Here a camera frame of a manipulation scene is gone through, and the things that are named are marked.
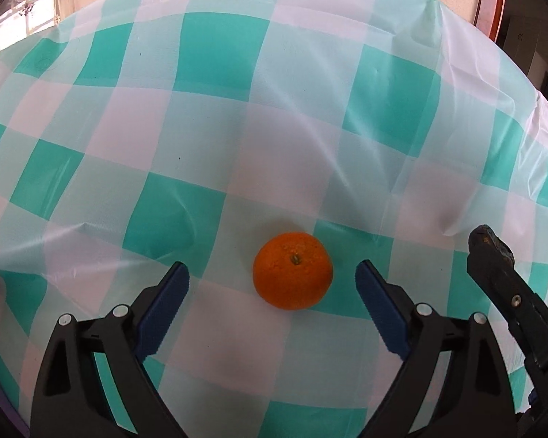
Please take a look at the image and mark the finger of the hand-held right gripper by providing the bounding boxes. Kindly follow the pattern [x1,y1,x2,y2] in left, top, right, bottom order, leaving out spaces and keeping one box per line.
[467,230,548,368]

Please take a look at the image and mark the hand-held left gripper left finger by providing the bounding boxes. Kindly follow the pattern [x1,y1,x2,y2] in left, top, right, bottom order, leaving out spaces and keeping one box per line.
[30,261,191,438]

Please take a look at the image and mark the teal checked tablecloth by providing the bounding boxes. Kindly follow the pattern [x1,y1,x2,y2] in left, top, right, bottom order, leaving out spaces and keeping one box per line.
[0,0,548,438]

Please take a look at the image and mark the large orange tangerine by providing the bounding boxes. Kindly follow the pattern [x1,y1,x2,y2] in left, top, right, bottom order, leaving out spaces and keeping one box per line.
[253,232,334,311]

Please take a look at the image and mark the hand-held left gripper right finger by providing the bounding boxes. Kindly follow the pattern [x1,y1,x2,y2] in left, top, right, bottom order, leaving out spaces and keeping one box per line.
[355,259,518,438]

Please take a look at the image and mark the dark wrinkled avocado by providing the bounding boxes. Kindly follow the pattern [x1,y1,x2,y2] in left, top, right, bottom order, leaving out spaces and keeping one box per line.
[470,224,516,265]

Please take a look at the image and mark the window with floral curtain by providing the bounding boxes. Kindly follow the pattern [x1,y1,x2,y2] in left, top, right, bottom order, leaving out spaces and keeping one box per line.
[0,0,71,62]

